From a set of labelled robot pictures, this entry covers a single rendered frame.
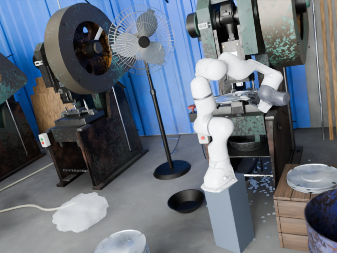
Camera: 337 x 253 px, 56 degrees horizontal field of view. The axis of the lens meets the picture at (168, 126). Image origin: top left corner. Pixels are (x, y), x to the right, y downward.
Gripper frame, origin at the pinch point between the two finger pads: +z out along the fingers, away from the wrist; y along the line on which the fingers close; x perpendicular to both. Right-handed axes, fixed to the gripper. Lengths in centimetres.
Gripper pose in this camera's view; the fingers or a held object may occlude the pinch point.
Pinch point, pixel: (245, 97)
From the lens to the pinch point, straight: 221.4
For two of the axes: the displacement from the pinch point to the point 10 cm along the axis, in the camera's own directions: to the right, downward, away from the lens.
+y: -2.5, -9.4, -2.1
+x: -8.8, 3.1, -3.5
